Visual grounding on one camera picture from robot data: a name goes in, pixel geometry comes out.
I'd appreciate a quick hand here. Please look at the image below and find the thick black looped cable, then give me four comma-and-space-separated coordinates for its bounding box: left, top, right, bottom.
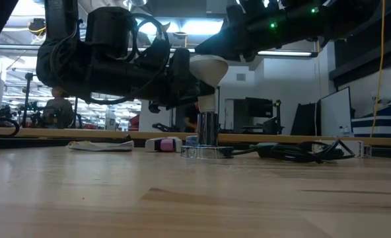
0, 114, 20, 138

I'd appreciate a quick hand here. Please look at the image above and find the brown paper notebook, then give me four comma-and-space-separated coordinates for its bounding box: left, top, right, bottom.
66, 140, 135, 153

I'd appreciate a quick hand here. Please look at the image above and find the black computer monitor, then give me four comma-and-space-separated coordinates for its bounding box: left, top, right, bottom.
244, 97, 275, 119

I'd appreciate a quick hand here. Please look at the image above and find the light wooden desk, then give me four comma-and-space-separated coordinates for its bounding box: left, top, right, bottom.
0, 127, 391, 148

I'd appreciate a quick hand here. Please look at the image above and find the black aluminium table frame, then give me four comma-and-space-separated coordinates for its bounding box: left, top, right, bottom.
0, 135, 391, 153

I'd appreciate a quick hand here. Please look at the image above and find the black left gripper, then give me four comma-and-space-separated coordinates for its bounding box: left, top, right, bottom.
83, 39, 215, 108

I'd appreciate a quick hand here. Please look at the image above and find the red background bin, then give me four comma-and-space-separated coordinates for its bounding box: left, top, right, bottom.
128, 114, 140, 132

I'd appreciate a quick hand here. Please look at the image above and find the pink white stapler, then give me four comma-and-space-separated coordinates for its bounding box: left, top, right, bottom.
145, 136, 184, 153

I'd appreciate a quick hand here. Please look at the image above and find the black lamp power cord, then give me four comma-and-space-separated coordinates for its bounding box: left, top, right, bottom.
230, 138, 357, 165

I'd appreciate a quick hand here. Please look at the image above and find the blue white striped box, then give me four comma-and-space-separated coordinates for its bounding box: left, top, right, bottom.
351, 94, 391, 139

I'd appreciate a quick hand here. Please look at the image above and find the white board panel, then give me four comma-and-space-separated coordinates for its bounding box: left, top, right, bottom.
320, 86, 353, 138

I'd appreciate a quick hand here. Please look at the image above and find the hanging yellow cable reel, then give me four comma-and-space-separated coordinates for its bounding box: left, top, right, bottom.
28, 18, 48, 37

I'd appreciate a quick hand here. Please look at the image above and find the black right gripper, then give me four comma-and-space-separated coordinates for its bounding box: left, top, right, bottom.
195, 3, 282, 62

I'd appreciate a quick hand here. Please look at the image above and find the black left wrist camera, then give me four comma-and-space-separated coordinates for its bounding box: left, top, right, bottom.
85, 6, 139, 61

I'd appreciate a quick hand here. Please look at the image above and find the person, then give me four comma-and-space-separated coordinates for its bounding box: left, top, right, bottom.
43, 86, 76, 129
183, 101, 201, 134

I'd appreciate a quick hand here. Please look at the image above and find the black background frame stand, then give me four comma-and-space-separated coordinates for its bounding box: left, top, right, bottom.
22, 71, 79, 129

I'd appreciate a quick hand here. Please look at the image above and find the chrome lamp socket base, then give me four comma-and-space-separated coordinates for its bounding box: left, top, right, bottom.
180, 111, 235, 160

